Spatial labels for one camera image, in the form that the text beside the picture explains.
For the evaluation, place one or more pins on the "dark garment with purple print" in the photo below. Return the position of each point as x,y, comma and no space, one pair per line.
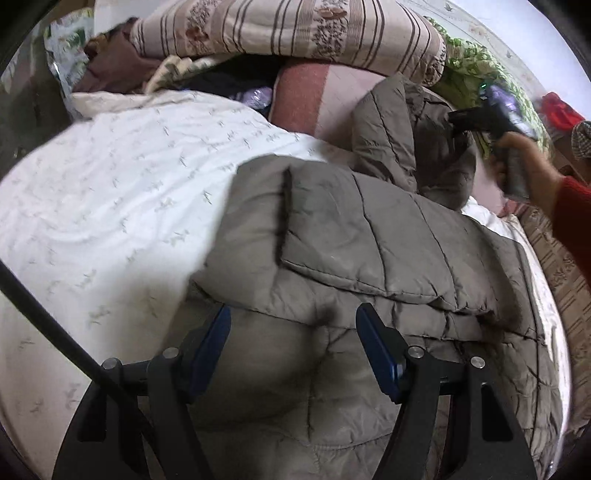
235,85

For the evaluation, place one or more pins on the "white patterned quilt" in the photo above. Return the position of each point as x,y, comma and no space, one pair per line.
115,198

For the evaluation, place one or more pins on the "green and white plastic bag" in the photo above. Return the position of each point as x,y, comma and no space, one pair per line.
69,46

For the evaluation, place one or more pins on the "grey-brown quilted down jacket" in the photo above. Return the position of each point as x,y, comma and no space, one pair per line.
369,258

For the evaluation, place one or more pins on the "maroon garment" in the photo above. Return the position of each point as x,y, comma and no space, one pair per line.
113,64

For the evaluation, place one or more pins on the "red cloth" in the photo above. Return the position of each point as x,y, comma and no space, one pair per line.
559,114

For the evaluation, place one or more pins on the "person's right hand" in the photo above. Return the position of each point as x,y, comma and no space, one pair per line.
531,161

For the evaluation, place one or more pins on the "green floral bedding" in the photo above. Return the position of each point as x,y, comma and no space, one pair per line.
480,69

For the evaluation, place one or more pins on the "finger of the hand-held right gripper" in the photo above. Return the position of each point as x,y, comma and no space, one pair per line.
466,118

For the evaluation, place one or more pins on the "person's right forearm red sleeve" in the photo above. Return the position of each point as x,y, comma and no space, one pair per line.
572,217

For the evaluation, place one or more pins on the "striped floral folded quilt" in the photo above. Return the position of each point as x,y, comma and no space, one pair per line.
295,32

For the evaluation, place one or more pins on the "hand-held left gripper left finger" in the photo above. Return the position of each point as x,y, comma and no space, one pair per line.
213,341

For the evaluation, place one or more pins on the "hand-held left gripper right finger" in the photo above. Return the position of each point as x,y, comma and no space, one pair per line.
375,346

